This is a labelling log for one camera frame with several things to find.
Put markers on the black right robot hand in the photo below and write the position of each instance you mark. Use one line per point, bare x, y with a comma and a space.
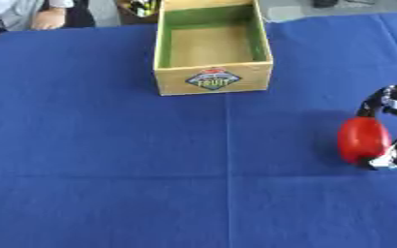
377, 100

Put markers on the red toy apple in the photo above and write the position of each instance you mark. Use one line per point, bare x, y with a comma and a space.
363, 139

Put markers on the tan cardboard box green inside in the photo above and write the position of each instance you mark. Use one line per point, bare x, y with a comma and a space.
212, 48

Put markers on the brown box with items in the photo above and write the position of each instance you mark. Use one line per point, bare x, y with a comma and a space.
138, 11

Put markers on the dark chair base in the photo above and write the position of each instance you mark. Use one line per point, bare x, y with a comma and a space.
325, 3

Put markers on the person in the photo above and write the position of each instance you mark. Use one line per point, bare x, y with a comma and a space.
21, 14

